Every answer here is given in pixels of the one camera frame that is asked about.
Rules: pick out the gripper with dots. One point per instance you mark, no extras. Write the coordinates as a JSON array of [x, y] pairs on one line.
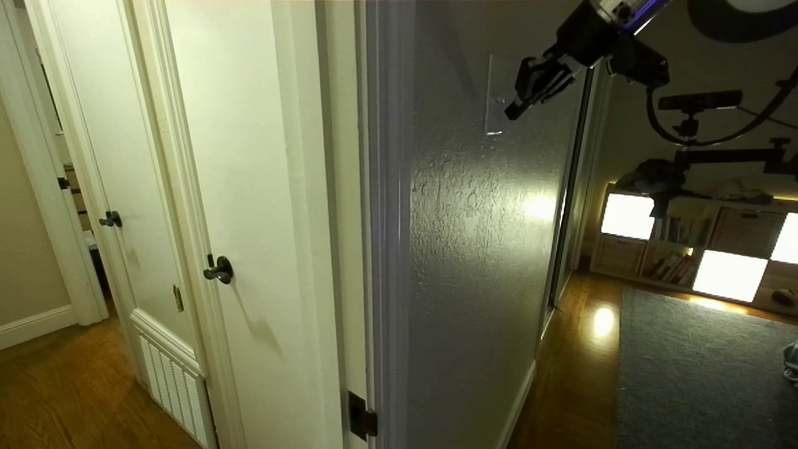
[[589, 34]]

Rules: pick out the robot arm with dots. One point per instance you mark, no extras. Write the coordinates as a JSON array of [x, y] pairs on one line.
[[742, 15]]

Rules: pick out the mirrored sliding door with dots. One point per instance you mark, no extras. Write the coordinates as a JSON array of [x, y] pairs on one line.
[[576, 187]]

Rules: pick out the row of books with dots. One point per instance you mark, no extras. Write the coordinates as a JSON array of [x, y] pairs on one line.
[[670, 267]]

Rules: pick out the cube shelf unit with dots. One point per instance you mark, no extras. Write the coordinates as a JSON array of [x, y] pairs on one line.
[[742, 237]]

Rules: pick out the grey rug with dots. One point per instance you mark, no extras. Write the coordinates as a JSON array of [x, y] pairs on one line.
[[698, 374]]

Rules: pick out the black door hinge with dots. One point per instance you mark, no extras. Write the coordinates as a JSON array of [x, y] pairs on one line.
[[360, 416]]

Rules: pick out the white door with vent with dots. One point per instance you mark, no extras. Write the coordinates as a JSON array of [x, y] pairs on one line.
[[124, 187]]

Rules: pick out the white wall switch plate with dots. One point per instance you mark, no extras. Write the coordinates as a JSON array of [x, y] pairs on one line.
[[495, 93]]

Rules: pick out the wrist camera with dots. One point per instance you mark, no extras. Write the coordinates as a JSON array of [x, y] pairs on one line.
[[642, 62]]

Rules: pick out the camera on mount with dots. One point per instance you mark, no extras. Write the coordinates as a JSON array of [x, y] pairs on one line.
[[701, 101]]

